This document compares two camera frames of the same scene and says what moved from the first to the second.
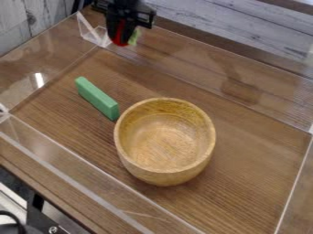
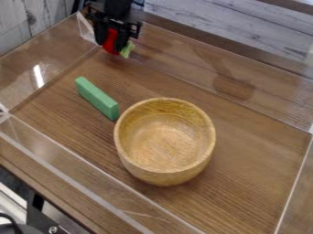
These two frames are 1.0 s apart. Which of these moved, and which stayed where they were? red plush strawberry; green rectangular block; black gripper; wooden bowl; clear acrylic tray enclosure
Moved: red plush strawberry; black gripper
Stayed: green rectangular block; clear acrylic tray enclosure; wooden bowl
